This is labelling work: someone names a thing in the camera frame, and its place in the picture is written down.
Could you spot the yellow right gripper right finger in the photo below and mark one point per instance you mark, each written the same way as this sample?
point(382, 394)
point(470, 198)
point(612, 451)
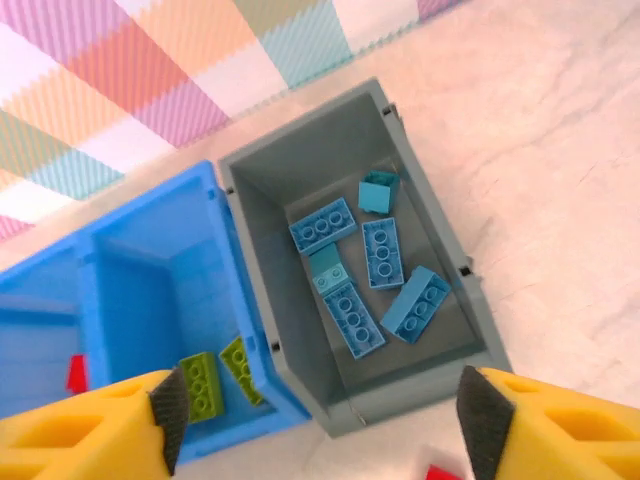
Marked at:
point(560, 435)

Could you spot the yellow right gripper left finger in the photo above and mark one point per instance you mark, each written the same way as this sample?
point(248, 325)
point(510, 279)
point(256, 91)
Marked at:
point(75, 435)

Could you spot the red lego slope brick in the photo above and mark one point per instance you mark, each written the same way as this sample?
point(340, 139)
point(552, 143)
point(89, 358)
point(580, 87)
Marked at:
point(76, 374)

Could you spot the green lego brick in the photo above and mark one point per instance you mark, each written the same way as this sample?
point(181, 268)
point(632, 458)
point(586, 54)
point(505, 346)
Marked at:
point(202, 387)
point(242, 370)

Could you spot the blue lego brick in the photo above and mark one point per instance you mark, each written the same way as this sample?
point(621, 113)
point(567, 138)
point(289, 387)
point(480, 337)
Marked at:
point(416, 311)
point(354, 320)
point(383, 253)
point(322, 226)

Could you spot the teal lego slope brick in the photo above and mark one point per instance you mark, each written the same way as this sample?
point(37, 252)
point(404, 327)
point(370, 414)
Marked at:
point(330, 272)

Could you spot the small teal lego brick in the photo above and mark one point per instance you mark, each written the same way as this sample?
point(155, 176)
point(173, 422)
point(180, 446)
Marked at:
point(378, 192)

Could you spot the blue plastic bin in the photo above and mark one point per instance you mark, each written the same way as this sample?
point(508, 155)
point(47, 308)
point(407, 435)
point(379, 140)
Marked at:
point(30, 330)
point(150, 300)

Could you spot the small red lego brick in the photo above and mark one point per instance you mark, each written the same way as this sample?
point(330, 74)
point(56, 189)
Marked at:
point(442, 473)

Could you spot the grey plastic bin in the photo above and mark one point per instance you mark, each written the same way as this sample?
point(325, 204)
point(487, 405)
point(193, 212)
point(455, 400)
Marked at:
point(310, 165)

